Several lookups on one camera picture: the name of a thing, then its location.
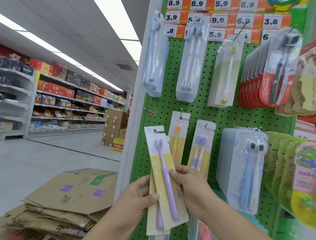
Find green pegboard display rack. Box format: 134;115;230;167
129;37;316;240

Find purple twin toothbrush yellow card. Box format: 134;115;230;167
187;120;217;179

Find ceiling light strip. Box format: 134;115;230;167
94;0;143;62
0;14;124;92

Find row of twin toothbrush packs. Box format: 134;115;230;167
175;20;210;103

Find pile of flattened cardboard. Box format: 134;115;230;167
0;168;118;240

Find teal multi toothbrush pack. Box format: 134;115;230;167
212;188;271;235

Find row of blue toothbrush packs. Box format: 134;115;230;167
142;11;169;98

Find rows of orange price tags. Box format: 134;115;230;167
164;0;292;45

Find stocked store shelves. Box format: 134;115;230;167
30;58;128;134

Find person's right forearm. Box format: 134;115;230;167
195;198;272;240

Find bundle of clear blue toothbrush blisters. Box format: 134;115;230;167
216;128;270;216

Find person's left hand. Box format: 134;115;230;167
111;174;161;233

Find pile of red grey toothbrush packs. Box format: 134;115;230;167
238;27;303;109

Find small printed sign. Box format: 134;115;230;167
294;119;316;141

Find white endcap shelf unit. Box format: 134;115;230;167
0;57;35;140

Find bundle of green toothbrush packs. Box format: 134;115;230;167
207;40;245;108

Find row of green pink packs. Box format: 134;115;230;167
262;131;316;230

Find yellow frog poster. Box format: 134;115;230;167
267;0;316;30

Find red yellow carton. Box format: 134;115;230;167
112;137;125;151

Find person's right hand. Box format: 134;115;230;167
168;165;223;218

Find stack of brown cartons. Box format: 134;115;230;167
101;109;129;147

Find row of red cartoon packs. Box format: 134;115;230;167
276;42;316;124

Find orange single toothbrush yellow card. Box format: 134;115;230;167
168;110;191;169

